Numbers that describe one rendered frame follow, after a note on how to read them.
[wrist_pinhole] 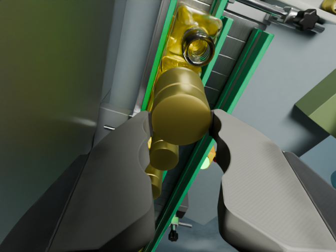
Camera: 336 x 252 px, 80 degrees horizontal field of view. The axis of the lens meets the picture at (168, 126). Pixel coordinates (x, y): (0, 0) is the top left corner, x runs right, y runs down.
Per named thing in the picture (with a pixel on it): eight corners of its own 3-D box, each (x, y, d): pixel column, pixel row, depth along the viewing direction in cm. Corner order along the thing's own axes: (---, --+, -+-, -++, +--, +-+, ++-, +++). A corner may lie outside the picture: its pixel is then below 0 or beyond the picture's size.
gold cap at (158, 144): (156, 122, 25) (152, 144, 21) (183, 130, 26) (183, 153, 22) (148, 143, 27) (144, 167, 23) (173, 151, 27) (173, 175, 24)
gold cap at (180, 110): (152, 67, 14) (145, 92, 10) (204, 65, 14) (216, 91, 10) (156, 112, 16) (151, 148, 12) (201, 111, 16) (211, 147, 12)
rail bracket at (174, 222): (172, 196, 69) (170, 235, 58) (192, 201, 70) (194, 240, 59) (168, 203, 71) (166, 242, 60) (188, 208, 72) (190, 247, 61)
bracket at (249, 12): (226, -11, 42) (234, -13, 36) (266, 4, 44) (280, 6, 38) (219, 7, 44) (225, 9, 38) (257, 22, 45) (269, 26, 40)
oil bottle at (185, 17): (178, 0, 38) (179, 3, 20) (206, 11, 39) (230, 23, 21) (169, 31, 41) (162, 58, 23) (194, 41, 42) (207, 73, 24)
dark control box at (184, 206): (170, 186, 85) (169, 203, 78) (188, 190, 86) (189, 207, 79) (164, 197, 89) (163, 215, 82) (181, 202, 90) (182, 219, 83)
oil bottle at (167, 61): (168, 32, 41) (161, 59, 23) (193, 41, 42) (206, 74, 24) (160, 59, 44) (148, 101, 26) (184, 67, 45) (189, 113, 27)
